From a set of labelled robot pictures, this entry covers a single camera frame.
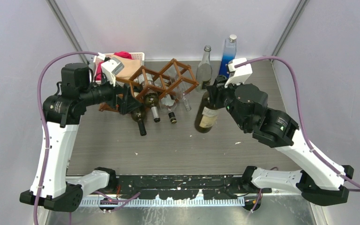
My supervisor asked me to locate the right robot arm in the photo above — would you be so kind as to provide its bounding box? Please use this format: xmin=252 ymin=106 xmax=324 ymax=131
xmin=207 ymin=76 xmax=354 ymax=206

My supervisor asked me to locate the red cloth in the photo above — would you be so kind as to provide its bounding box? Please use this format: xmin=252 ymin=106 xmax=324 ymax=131
xmin=95 ymin=52 xmax=142 ymax=81

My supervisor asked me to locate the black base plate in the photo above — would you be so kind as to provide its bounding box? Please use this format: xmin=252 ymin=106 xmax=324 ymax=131
xmin=99 ymin=175 xmax=258 ymax=200

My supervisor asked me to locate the beige folded cloth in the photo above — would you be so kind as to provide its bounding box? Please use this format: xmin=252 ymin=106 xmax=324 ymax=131
xmin=115 ymin=56 xmax=142 ymax=79

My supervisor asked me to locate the blue square glass bottle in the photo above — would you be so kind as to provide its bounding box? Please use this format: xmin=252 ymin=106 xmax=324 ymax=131
xmin=218 ymin=34 xmax=237 ymax=78

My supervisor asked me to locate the dark wine bottle silver cap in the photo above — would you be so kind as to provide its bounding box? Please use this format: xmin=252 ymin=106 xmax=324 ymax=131
xmin=137 ymin=73 xmax=160 ymax=122

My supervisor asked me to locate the small clear glass bottle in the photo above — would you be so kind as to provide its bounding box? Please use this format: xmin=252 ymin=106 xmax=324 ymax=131
xmin=175 ymin=82 xmax=192 ymax=111

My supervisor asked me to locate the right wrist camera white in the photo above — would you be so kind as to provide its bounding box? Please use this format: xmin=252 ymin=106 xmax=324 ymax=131
xmin=225 ymin=58 xmax=253 ymax=88

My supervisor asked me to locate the dark wine bottle black neck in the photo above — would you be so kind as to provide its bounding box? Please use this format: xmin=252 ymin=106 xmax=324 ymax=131
xmin=131 ymin=106 xmax=147 ymax=136

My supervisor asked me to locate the clear bottle gold black cap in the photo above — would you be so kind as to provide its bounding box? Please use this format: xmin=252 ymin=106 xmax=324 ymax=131
xmin=159 ymin=94 xmax=177 ymax=124

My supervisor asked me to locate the dark green wine bottle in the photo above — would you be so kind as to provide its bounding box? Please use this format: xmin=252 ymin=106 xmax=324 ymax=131
xmin=194 ymin=92 xmax=218 ymax=133

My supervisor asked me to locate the brown wooden wine rack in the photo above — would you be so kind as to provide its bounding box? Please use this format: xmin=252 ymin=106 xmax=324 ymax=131
xmin=116 ymin=58 xmax=198 ymax=102

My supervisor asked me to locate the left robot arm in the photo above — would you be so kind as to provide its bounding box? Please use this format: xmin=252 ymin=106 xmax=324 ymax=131
xmin=19 ymin=60 xmax=141 ymax=212

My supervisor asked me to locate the white plastic basket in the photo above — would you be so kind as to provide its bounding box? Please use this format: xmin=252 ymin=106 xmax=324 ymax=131
xmin=92 ymin=52 xmax=144 ymax=83

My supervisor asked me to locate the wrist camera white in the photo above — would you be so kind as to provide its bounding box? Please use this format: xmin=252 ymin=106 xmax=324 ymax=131
xmin=225 ymin=58 xmax=253 ymax=88
xmin=97 ymin=52 xmax=124 ymax=87

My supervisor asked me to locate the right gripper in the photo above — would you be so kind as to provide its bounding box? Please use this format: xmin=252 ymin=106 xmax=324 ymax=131
xmin=207 ymin=74 xmax=248 ymax=130

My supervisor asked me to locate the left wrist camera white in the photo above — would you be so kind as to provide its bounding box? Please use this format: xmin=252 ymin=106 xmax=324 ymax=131
xmin=97 ymin=52 xmax=124 ymax=87

